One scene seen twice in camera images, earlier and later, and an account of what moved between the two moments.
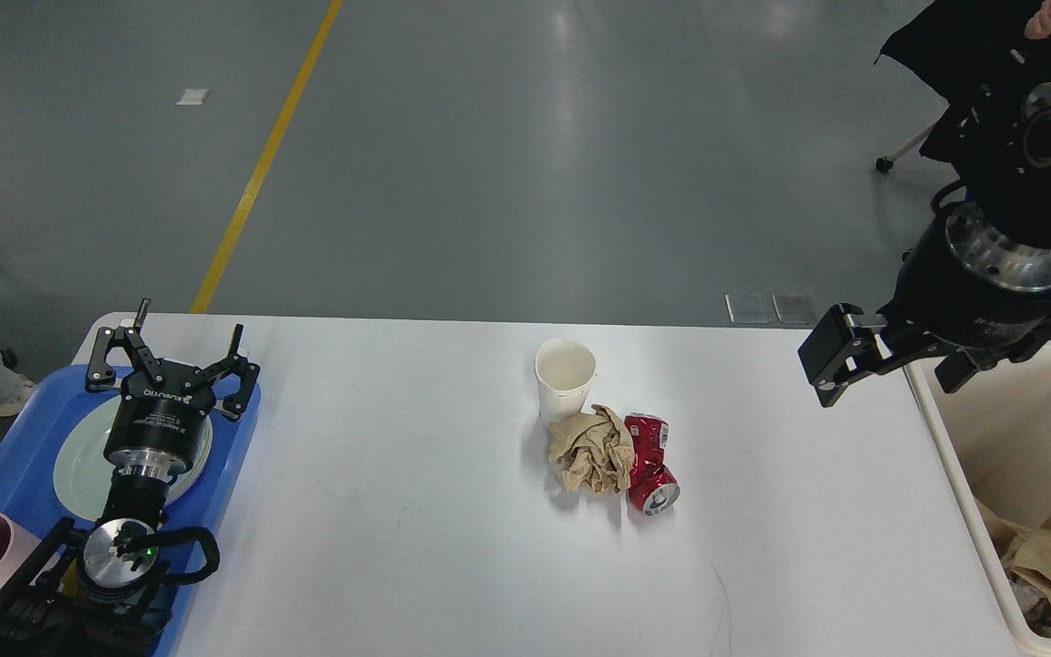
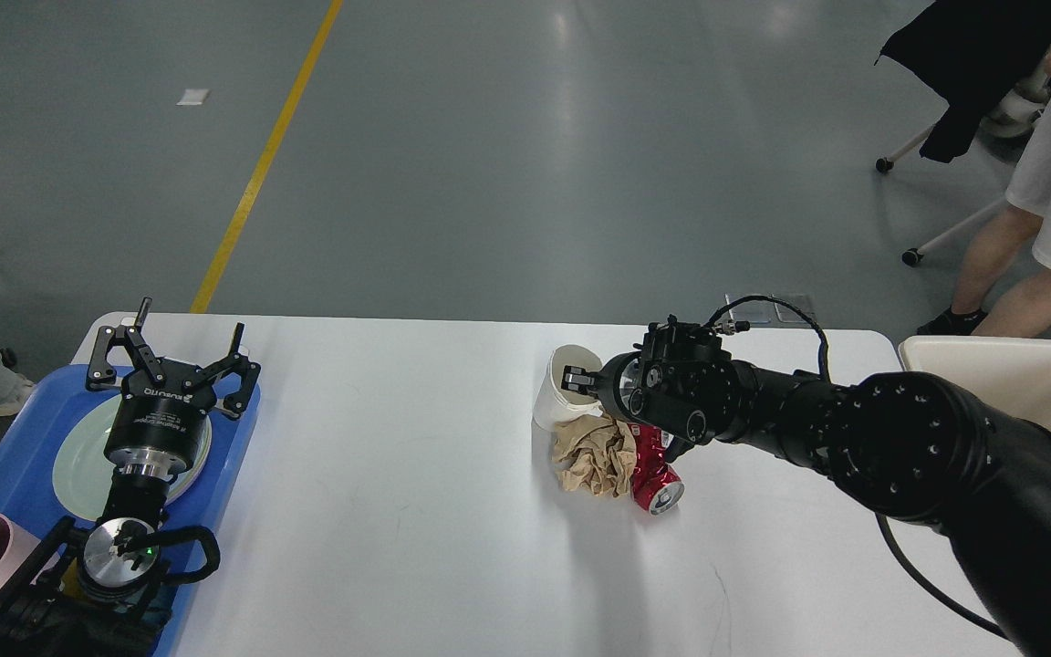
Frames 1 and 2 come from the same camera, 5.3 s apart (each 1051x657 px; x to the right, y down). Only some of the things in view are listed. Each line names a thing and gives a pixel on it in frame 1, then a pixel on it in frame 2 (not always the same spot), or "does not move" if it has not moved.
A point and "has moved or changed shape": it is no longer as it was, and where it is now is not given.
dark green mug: x=70 y=583 does not move
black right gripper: x=959 y=285 -> x=619 y=384
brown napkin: x=592 y=453 does not move
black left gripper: x=155 y=429 does not move
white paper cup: x=566 y=370 has moved or changed shape
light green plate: x=83 y=474 does not move
